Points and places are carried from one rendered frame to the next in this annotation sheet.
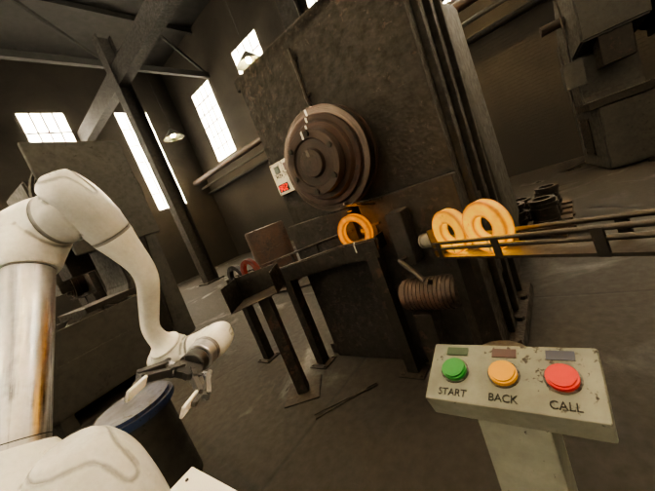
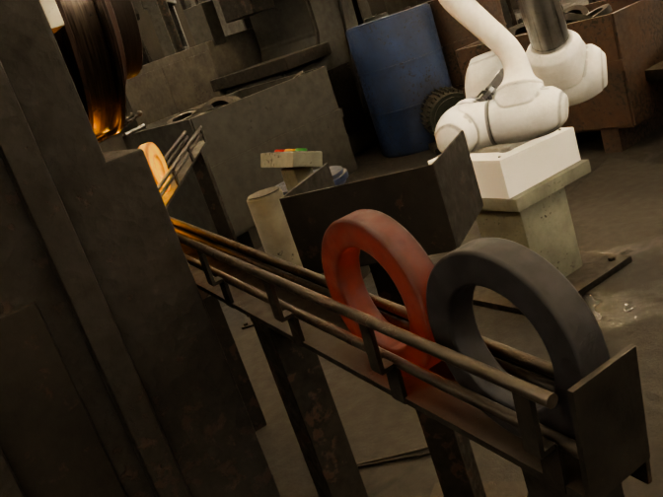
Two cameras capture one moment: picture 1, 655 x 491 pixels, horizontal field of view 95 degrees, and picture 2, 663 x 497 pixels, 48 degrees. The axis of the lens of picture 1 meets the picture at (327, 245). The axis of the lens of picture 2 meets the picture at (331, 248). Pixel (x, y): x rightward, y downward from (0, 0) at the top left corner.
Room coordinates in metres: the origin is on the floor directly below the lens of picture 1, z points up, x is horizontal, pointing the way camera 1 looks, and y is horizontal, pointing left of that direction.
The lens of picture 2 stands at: (2.71, 0.80, 0.95)
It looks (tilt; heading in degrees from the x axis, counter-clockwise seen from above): 16 degrees down; 203
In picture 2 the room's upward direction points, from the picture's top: 19 degrees counter-clockwise
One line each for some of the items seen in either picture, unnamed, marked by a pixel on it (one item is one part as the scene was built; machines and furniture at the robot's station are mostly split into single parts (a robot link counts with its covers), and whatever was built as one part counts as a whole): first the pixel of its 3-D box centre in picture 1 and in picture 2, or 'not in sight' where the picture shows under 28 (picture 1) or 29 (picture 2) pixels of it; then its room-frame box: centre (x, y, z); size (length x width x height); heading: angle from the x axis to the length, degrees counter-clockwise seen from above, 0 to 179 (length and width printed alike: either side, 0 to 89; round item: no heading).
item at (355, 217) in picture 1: (355, 232); not in sight; (1.43, -0.15, 0.75); 0.18 x 0.03 x 0.18; 50
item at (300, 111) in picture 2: not in sight; (239, 161); (-1.14, -1.18, 0.39); 1.03 x 0.83 x 0.77; 155
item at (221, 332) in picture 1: (212, 340); (464, 130); (1.02, 0.49, 0.63); 0.16 x 0.13 x 0.11; 174
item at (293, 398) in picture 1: (276, 335); (432, 354); (1.56, 0.43, 0.36); 0.26 x 0.20 x 0.72; 85
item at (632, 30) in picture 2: not in sight; (579, 72); (-1.37, 0.71, 0.33); 0.93 x 0.73 x 0.66; 57
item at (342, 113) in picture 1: (327, 160); (53, 24); (1.43, -0.14, 1.11); 0.47 x 0.06 x 0.47; 50
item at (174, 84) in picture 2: not in sight; (207, 120); (-2.62, -2.09, 0.55); 1.10 x 0.53 x 1.10; 70
